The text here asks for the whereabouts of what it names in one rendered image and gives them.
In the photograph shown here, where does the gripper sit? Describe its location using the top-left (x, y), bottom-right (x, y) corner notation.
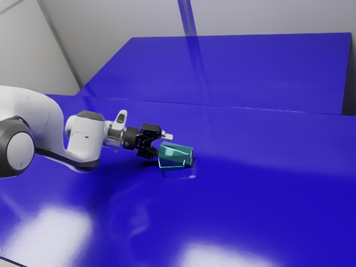
top-left (122, 123), bottom-right (174, 160)

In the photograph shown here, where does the teal faceted mug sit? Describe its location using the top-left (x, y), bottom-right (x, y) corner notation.
top-left (157, 141), bottom-right (194, 170)

